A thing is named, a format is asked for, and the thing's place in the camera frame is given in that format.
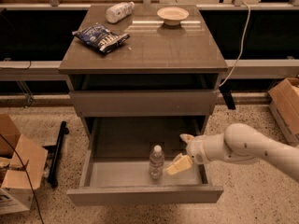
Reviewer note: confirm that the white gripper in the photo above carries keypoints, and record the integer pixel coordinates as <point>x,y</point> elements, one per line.
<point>196,149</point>

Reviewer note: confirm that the clear plastic water bottle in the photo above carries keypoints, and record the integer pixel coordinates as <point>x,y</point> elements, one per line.
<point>156,162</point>

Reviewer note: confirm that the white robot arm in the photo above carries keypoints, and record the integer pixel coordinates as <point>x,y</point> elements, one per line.
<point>238,144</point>

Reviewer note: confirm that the closed grey top drawer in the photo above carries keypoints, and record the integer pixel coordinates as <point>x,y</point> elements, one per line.
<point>143,103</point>

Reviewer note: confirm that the open grey middle drawer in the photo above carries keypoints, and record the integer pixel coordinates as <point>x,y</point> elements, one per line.
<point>116,168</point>

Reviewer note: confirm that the grey drawer cabinet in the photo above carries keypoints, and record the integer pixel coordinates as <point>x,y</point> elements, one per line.
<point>156,57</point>

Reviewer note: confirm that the white lying bottle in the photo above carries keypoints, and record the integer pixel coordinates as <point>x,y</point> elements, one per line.
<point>120,11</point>

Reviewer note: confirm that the cardboard box right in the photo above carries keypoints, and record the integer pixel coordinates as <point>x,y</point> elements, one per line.
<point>285,108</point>

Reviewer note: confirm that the black metal bar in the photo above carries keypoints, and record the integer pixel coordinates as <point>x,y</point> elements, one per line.
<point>54,155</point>

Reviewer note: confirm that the white round bowl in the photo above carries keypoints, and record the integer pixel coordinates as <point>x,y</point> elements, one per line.
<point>173,15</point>

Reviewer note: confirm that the blue chip bag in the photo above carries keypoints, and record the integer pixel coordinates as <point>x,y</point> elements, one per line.
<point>99,37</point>

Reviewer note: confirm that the open cardboard box left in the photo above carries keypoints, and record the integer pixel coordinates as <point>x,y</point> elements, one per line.
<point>22,167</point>

